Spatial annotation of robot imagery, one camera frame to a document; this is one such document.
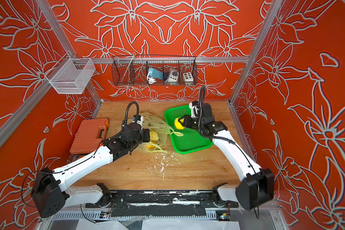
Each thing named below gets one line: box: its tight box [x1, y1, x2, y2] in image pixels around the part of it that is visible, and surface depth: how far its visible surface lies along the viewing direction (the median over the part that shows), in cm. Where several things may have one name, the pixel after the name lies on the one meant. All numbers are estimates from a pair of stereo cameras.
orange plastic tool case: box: [69, 117, 110, 155], surface depth 96 cm
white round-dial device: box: [164, 68, 180, 83], surface depth 93 cm
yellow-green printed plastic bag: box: [138, 111, 184, 154], surface depth 91 cm
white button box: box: [183, 71, 194, 82], surface depth 97 cm
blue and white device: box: [146, 67, 164, 85], surface depth 87 cm
